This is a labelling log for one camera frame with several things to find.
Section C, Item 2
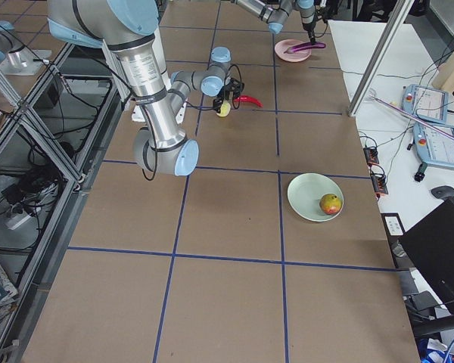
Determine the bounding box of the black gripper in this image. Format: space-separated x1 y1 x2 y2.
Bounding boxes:
302 14 317 44
214 83 237 110

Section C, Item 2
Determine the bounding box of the pale pink peach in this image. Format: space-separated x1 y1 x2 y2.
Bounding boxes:
216 104 231 117

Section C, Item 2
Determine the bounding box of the purple eggplant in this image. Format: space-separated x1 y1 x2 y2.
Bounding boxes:
285 42 326 54

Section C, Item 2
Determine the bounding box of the red chili pepper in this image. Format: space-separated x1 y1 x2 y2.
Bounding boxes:
233 95 263 108

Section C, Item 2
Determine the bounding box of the red yellow pomegranate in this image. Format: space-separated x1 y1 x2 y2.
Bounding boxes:
319 194 343 216

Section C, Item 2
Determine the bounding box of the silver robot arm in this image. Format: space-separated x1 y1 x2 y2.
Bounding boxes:
231 0 317 45
48 1 231 176

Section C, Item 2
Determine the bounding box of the pink plate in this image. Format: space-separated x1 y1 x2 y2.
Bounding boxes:
275 39 312 63

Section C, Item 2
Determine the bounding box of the white central column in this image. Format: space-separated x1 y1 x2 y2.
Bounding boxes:
130 0 190 126

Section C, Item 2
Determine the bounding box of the pink grabber stick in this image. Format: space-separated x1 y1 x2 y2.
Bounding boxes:
368 96 454 142

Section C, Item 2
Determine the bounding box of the light green plate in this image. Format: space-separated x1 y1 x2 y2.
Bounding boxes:
288 173 344 222

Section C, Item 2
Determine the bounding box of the far blue teach pendant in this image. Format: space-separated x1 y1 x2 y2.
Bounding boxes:
402 84 449 124

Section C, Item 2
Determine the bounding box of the blue teach pendant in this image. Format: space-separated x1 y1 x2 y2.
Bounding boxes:
402 84 449 124
412 123 454 169

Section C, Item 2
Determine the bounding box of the orange black power strip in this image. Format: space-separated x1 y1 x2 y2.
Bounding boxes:
363 146 388 199

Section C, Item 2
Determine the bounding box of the near blue teach pendant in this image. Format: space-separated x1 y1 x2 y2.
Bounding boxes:
412 123 454 169

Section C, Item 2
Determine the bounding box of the black computer mouse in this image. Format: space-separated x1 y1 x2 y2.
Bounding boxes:
431 185 454 200

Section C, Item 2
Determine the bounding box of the black monitor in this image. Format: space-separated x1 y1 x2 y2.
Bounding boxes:
400 199 454 314

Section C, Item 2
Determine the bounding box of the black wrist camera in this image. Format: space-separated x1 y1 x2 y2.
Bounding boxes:
229 77 244 100

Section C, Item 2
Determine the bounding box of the aluminium frame post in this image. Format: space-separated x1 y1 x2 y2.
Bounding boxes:
347 0 413 117

